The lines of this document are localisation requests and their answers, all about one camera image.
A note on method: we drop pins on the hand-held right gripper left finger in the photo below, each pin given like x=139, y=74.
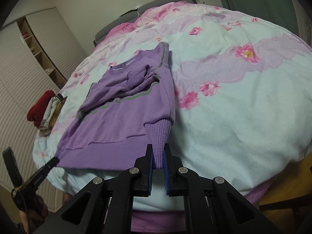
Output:
x=150, y=175

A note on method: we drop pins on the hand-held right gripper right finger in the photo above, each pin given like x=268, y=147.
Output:
x=167, y=175

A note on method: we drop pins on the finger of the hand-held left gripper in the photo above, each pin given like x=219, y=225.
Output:
x=12, y=168
x=41, y=173

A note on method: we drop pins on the purple sweatshirt with green print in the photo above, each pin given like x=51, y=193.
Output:
x=109, y=131

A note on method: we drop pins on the white folded clothes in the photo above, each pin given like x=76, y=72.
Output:
x=48, y=70

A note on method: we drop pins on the pink folded clothes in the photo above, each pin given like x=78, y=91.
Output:
x=24, y=33

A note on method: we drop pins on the person's left hand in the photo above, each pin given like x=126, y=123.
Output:
x=29, y=219

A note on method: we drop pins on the brown patterned folded garment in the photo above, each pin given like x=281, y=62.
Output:
x=55, y=117

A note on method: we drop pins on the white patterned folded garment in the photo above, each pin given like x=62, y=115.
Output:
x=48, y=113

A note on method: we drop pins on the red folded garment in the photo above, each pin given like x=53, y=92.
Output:
x=39, y=109

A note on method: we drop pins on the dark trimmed folded garment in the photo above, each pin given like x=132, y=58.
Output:
x=58, y=97

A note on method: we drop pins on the pink floral duvet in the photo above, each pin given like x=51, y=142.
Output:
x=231, y=114

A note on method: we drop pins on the wooden wardrobe shelves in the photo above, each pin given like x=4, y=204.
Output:
x=39, y=51

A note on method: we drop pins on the dark flat item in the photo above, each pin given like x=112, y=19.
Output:
x=128, y=13

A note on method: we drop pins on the grey padded headboard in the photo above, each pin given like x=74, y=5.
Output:
x=151, y=7

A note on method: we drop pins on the small white item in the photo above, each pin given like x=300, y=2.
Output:
x=137, y=7

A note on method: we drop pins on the beige curtain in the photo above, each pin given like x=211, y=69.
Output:
x=303, y=24

